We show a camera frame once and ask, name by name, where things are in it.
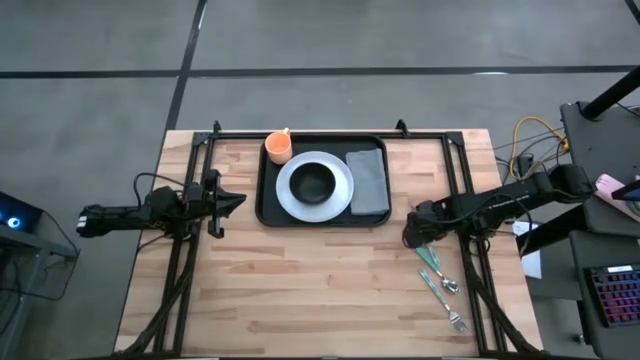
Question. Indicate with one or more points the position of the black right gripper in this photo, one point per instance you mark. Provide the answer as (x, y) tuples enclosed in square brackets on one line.
[(427, 215)]

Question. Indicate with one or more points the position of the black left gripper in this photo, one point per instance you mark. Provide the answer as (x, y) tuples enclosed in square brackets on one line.
[(215, 202)]

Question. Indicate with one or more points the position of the white round plate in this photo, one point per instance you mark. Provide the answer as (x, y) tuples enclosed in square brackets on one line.
[(287, 200)]

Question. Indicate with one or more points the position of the grey cloth napkin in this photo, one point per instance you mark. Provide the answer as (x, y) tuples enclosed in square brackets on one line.
[(367, 182)]

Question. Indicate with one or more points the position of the black bowl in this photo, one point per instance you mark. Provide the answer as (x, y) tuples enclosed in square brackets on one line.
[(312, 182)]

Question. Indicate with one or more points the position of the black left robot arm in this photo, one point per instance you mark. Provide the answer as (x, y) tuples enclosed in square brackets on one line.
[(120, 215)]

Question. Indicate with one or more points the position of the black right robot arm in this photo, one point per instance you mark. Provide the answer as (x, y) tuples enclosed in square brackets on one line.
[(500, 200)]

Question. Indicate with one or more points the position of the black plastic serving tray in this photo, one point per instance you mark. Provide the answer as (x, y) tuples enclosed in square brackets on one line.
[(270, 210)]

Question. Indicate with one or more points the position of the white paper sheet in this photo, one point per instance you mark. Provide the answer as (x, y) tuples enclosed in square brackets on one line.
[(532, 262)]

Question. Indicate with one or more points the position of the black desk crossbar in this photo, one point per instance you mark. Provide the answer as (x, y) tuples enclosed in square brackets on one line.
[(550, 231)]

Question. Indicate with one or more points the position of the black keyboard desk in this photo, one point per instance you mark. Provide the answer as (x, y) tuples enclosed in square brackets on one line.
[(580, 310)]

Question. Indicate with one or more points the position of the black side desk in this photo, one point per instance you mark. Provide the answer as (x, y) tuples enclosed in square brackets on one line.
[(590, 145)]

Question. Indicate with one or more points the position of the pink pad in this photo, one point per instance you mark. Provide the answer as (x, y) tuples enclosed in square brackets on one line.
[(607, 187)]

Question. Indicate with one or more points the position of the backlit computer keyboard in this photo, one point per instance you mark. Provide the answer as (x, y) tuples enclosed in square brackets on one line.
[(617, 297)]

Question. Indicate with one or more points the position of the computer with blue light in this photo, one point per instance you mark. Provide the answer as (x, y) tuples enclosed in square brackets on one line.
[(20, 215)]

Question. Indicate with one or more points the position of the black aluminium table frame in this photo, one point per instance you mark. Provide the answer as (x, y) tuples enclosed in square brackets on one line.
[(201, 137)]

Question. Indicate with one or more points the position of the black tall post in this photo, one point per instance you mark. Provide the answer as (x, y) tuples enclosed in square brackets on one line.
[(612, 92)]

